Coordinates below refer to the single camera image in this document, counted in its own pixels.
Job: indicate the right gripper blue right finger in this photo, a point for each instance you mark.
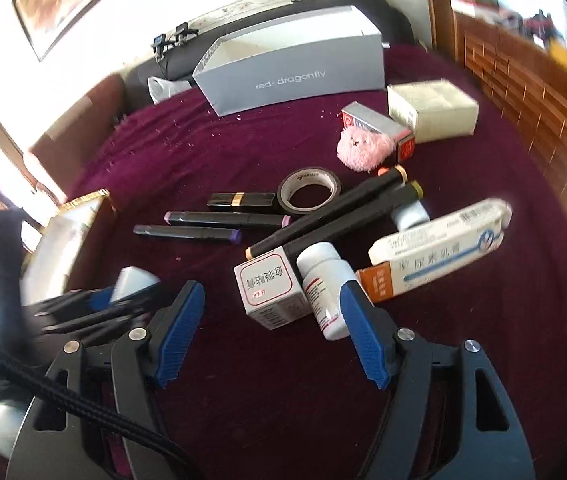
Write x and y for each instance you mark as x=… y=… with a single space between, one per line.
x=369 y=330

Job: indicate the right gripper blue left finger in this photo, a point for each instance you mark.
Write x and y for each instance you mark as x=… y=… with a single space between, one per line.
x=174 y=334

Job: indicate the silver white jar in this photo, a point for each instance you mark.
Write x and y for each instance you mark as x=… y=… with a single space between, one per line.
x=130 y=281

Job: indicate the white pill bottle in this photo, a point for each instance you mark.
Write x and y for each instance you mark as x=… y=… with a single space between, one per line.
x=323 y=273

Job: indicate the white red medicine box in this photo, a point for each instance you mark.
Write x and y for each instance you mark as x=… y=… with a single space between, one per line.
x=271 y=293

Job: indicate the black marker purple caps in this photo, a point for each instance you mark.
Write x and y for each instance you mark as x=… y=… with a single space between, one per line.
x=190 y=233

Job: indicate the black marker pink caps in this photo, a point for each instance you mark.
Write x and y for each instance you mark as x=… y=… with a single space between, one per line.
x=231 y=219

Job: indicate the small bottle orange cap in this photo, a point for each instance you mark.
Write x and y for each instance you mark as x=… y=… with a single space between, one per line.
x=407 y=216

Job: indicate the black marker yellow caps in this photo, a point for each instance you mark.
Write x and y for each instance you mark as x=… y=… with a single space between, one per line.
x=379 y=207

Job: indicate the black marker orange caps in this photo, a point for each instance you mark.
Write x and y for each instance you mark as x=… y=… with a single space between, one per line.
x=361 y=194

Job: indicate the black tape roll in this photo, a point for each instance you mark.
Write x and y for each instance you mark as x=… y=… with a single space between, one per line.
x=306 y=190

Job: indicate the gold-edged white tray box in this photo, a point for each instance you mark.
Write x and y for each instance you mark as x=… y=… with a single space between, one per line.
x=69 y=251

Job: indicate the white orange ointment box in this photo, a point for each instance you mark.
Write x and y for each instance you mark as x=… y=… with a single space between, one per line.
x=422 y=254

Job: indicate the maroon bed cover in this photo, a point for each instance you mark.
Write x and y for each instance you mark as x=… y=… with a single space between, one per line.
x=479 y=357

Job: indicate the pink fluffy pompom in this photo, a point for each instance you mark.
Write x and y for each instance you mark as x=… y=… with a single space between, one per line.
x=361 y=150

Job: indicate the red silver small box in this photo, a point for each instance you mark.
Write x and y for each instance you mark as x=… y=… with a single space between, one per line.
x=357 y=115

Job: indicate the white plastic bag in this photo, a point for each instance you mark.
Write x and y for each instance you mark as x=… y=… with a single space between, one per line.
x=162 y=90

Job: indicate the cream cardboard box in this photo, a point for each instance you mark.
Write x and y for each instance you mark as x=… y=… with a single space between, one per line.
x=433 y=110

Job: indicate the black clip left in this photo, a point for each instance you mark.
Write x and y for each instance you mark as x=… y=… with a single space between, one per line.
x=158 y=47

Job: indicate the black clip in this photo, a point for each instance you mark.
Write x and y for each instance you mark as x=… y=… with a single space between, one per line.
x=158 y=47
x=183 y=33

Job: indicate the grey shoe box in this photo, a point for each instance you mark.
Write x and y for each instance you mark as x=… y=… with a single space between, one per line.
x=314 y=53

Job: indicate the black clip right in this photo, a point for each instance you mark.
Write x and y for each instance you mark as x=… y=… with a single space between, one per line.
x=183 y=33

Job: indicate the black sofa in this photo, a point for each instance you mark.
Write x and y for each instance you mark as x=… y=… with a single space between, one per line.
x=179 y=63

